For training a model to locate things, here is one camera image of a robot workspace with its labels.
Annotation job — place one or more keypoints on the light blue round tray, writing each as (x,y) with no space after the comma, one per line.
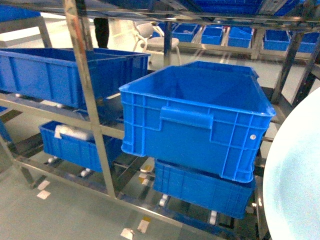
(291,181)

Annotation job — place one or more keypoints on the large blue crate on shelf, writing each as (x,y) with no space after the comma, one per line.
(202,115)

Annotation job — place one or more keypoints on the blue crate left shelf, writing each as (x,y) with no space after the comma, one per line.
(52,73)

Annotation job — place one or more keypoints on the blue crate lower left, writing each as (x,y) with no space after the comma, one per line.
(80,150)

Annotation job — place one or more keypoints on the white foam block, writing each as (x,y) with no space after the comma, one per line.
(72,131)

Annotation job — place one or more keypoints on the white stool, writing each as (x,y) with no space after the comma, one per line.
(151,39)

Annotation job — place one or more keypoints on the blue crate lower middle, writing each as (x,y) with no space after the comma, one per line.
(203,189)

